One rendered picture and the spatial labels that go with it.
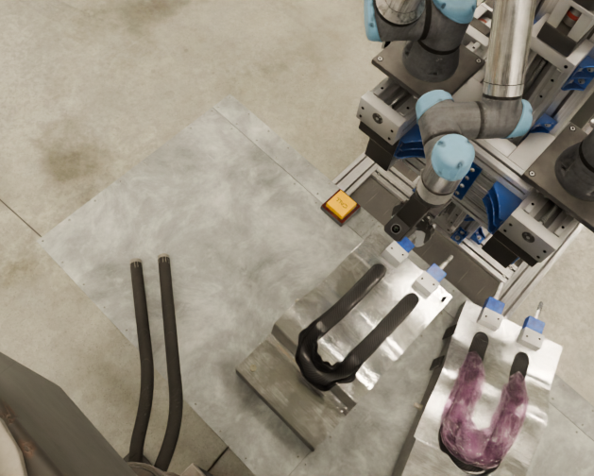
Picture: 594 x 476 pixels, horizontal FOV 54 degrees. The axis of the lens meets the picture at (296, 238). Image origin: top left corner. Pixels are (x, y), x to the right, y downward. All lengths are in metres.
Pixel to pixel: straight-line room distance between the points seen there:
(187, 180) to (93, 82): 1.38
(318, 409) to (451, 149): 0.67
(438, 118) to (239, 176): 0.70
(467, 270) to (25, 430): 2.14
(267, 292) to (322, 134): 1.34
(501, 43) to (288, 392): 0.87
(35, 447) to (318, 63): 2.80
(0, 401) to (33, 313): 2.24
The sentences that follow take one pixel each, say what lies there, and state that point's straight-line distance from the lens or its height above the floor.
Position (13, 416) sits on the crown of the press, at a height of 2.00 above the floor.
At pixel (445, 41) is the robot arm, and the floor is 1.17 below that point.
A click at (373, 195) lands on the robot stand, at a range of 2.37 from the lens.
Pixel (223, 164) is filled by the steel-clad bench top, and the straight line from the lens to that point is 1.70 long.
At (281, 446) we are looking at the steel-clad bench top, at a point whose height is 0.80.
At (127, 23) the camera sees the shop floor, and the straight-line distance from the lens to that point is 3.19.
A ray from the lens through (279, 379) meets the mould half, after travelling 1.42.
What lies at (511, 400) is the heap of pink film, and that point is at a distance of 1.47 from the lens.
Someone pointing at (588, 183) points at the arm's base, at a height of 1.09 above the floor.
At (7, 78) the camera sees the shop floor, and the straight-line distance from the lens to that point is 3.11.
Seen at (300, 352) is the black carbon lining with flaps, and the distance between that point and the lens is 1.41.
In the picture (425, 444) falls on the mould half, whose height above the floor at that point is 0.91.
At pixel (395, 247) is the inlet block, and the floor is 0.92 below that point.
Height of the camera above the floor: 2.25
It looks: 66 degrees down
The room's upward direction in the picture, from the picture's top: 9 degrees clockwise
